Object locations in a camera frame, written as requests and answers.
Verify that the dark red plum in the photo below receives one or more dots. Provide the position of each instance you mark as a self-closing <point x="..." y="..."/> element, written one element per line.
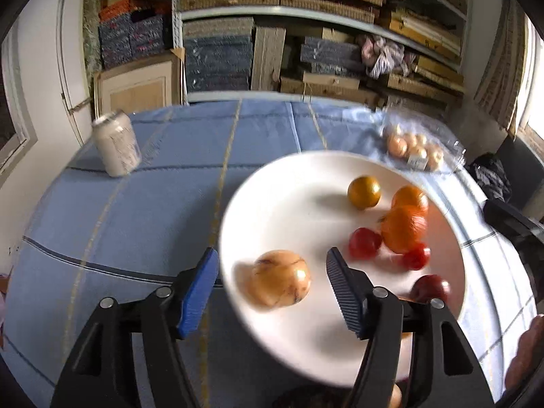
<point x="431" y="287"/>

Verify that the beige patterned curtain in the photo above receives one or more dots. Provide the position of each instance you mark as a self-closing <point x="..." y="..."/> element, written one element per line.
<point x="501" y="63"/>

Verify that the black jacket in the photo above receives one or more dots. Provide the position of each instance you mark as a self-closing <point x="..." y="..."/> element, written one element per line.
<point x="488" y="176"/>

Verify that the yellow loquat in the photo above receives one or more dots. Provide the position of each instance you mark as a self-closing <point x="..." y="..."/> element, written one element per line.
<point x="280" y="278"/>
<point x="395" y="396"/>

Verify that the person's right hand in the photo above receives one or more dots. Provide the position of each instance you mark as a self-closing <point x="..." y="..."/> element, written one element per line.
<point x="527" y="348"/>

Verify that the green marbled board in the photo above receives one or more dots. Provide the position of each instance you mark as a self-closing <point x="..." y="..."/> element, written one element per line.
<point x="91" y="29"/>

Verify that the white framed window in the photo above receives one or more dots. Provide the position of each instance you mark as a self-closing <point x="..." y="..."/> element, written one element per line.
<point x="12" y="114"/>

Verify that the white oval plate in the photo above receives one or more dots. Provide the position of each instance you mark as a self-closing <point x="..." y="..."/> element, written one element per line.
<point x="306" y="204"/>

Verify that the small tangerine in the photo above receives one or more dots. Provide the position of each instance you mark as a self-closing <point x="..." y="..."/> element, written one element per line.
<point x="410" y="197"/>

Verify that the bright wooden framed window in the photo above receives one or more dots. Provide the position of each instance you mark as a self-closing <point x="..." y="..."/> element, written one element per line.
<point x="535" y="85"/>

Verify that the large orange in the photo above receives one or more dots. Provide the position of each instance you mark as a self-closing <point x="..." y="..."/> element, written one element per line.
<point x="403" y="229"/>

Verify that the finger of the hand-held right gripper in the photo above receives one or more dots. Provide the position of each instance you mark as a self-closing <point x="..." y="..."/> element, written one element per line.
<point x="510" y="225"/>

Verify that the white metal shelf unit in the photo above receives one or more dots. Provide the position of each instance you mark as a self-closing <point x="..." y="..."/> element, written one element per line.
<point x="177" y="51"/>

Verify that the group of pale longans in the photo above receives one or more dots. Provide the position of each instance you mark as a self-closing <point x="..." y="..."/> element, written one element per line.
<point x="399" y="146"/>

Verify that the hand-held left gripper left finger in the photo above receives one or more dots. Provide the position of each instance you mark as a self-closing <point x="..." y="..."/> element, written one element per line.
<point x="199" y="293"/>

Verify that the white drink can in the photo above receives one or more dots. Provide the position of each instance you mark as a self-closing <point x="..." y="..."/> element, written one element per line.
<point x="117" y="144"/>

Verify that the pile of patterned storage crates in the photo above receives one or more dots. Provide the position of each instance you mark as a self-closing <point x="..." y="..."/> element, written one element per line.
<point x="127" y="38"/>

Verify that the beige cabinet door panel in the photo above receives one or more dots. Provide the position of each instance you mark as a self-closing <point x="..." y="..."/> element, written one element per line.
<point x="136" y="89"/>

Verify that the clear bag of small fruit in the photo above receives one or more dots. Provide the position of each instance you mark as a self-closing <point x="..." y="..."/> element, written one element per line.
<point x="450" y="148"/>

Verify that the dark padded chair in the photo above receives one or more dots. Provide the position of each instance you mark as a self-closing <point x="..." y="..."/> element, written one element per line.
<point x="522" y="165"/>

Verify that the yellow tomato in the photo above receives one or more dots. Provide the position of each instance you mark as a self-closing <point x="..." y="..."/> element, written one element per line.
<point x="364" y="192"/>

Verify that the pink plastic bag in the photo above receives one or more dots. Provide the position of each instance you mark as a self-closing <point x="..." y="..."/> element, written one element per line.
<point x="384" y="55"/>

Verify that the white leaning board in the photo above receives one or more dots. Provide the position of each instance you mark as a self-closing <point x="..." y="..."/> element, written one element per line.
<point x="70" y="72"/>

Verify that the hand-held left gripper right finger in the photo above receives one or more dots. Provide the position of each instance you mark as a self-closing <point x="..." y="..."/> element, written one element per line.
<point x="344" y="293"/>

